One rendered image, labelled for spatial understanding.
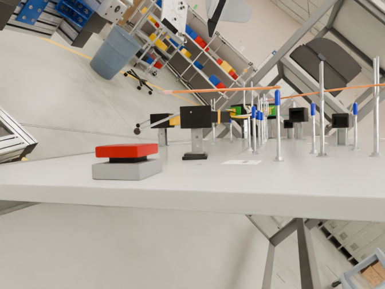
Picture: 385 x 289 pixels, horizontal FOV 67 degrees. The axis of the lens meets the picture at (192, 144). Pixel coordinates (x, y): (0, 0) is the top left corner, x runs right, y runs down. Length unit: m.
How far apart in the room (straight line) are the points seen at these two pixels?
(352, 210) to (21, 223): 0.52
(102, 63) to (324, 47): 3.13
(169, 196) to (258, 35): 8.68
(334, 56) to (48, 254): 1.39
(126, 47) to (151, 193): 3.84
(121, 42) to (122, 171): 3.78
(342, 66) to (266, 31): 7.37
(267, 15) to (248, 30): 0.61
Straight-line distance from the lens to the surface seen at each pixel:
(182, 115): 0.52
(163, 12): 7.13
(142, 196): 0.26
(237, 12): 0.50
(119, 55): 4.10
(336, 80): 1.56
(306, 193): 0.23
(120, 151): 0.30
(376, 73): 0.49
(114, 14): 1.40
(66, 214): 0.67
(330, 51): 1.57
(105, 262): 0.64
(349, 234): 7.72
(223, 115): 0.52
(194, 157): 0.46
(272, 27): 8.88
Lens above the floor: 1.23
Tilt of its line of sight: 15 degrees down
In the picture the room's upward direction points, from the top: 44 degrees clockwise
